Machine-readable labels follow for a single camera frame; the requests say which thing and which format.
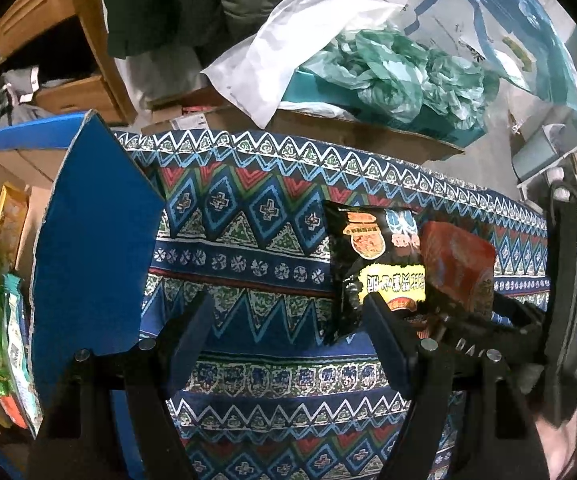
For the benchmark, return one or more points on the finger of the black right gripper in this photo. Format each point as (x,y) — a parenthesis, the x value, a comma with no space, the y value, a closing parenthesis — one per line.
(515,329)

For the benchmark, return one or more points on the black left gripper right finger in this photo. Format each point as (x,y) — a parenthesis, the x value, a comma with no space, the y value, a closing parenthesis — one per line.
(496,437)

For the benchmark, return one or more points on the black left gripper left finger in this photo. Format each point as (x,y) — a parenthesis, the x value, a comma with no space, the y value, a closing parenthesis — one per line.
(107,406)

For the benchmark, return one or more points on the red snack bag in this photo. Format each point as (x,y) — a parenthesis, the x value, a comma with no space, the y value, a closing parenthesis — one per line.
(460,264)

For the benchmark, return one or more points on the black snack bag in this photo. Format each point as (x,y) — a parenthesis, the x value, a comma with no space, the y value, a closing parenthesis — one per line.
(373,249)

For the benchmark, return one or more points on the gold long snack pack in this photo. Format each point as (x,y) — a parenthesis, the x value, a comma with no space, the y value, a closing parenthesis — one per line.
(13,213)

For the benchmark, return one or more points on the person's right hand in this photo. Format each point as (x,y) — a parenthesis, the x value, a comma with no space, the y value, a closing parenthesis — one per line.
(559,446)

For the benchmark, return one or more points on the grey shoe rack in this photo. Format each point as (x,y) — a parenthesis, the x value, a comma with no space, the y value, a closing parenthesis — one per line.
(548,157)

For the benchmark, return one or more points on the flat brown cardboard box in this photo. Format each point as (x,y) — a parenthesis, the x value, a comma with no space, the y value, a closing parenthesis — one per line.
(205,108)

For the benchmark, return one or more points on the blue cardboard box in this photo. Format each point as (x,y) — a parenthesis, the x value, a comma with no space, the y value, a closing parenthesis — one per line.
(82,249)

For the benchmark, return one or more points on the green plastic bag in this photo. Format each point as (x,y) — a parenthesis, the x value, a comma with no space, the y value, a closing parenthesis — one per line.
(382,77)

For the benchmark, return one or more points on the patterned blue bed cover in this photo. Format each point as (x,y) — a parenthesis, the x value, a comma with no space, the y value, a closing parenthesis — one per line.
(243,219)

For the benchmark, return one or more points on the blue white shopping bag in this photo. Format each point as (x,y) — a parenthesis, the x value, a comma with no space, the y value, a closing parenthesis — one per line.
(514,38)

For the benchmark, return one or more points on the white plastic bag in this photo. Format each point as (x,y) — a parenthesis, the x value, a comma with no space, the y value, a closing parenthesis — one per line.
(255,73)

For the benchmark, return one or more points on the grey clothes pile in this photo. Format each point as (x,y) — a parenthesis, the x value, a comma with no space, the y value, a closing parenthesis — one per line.
(17,89)

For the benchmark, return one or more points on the wooden wardrobe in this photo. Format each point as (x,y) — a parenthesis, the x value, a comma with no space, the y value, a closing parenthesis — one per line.
(67,41)

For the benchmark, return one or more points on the dark hanging jacket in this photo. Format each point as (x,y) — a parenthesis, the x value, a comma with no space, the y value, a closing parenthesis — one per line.
(208,26)

